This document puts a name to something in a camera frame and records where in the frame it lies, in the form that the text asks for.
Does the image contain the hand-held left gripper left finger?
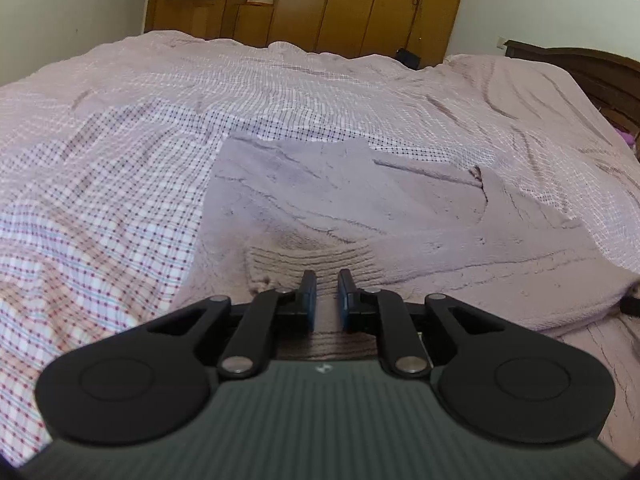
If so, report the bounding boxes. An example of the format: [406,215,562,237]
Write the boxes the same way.
[147,269,318,378]

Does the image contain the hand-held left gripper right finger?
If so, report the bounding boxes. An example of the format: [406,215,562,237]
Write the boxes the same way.
[337,269,501,378]

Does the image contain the lilac knit sweater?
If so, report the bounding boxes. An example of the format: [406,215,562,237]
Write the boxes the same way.
[170,132,640,461]

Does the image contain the dark wooden headboard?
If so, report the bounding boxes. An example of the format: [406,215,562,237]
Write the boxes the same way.
[502,39,640,136]

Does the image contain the checked bed sheet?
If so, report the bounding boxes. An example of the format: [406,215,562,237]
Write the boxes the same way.
[0,30,640,466]

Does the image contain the wooden wardrobe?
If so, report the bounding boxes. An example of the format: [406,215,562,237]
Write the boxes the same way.
[144,0,472,68]

